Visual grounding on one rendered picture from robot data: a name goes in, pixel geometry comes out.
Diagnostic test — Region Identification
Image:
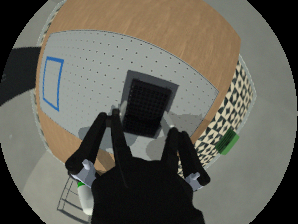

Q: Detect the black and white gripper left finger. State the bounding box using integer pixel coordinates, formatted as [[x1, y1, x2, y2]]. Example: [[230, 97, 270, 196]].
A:
[[65, 101, 144, 193]]

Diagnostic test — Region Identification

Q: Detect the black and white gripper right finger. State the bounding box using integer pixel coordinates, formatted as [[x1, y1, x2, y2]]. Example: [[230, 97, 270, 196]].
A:
[[159, 111, 211, 193]]

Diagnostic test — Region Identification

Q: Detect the blue tape outline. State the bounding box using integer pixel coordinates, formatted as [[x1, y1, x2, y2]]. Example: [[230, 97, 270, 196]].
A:
[[43, 56, 64, 112]]

